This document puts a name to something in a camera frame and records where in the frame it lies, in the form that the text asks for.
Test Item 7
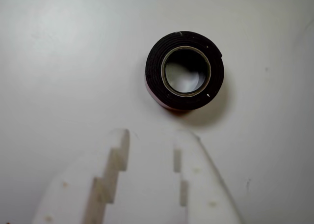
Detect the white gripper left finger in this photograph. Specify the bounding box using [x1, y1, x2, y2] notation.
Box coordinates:
[31, 128, 130, 224]

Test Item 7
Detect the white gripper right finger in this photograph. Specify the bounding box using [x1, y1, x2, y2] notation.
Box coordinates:
[172, 129, 246, 224]

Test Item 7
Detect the red and black tape roll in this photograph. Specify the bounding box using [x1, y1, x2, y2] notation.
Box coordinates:
[144, 31, 225, 114]

